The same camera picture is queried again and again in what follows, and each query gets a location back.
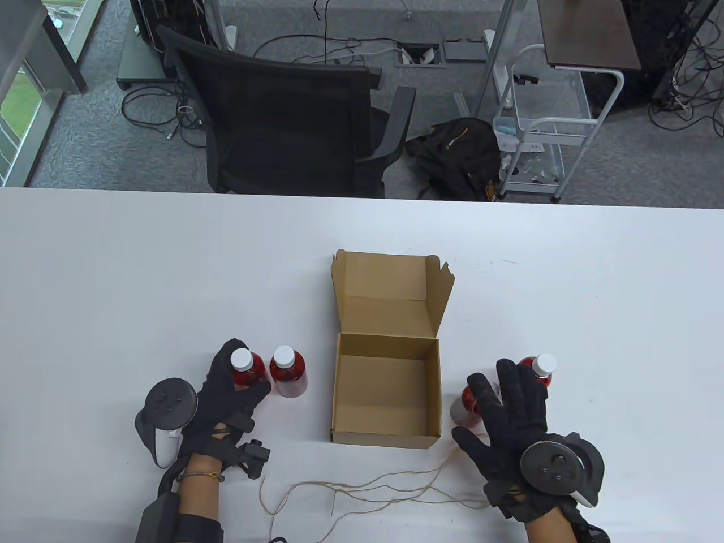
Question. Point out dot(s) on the person's right hand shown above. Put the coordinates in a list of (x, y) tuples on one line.
[(509, 430)]

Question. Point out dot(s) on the person's left hand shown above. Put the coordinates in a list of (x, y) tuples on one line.
[(215, 396)]

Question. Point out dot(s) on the red bottle with white cap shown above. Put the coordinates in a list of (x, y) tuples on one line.
[(249, 370), (288, 376), (543, 366), (468, 399)]

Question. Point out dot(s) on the brown cardboard box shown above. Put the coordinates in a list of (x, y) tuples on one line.
[(384, 396)]

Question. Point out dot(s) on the thin jute twine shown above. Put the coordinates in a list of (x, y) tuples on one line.
[(339, 484)]

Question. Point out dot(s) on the black forearm battery pack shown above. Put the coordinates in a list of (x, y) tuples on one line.
[(158, 520)]

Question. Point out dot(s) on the person's left forearm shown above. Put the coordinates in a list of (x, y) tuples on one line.
[(198, 498)]

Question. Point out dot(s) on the person's right forearm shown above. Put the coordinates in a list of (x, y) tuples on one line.
[(548, 529)]

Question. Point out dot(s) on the grey floor outlet box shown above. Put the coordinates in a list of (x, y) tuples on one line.
[(418, 54)]

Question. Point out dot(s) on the grey and white hand controller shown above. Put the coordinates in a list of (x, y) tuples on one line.
[(551, 466), (167, 401)]

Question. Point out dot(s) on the black mesh office chair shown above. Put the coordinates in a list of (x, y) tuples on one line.
[(283, 124)]

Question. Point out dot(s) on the black backpack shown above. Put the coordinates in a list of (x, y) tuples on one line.
[(458, 153)]

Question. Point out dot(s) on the black equipment rack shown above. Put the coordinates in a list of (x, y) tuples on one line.
[(169, 17)]

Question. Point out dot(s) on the grey floor cover plate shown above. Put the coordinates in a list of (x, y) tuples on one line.
[(464, 50)]

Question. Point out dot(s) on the dark brown side table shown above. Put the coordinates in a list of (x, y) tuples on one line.
[(588, 34)]

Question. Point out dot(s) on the grey stand base plate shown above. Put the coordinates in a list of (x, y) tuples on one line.
[(141, 62)]

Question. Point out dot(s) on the grey aluminium post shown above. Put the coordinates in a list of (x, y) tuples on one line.
[(492, 51)]

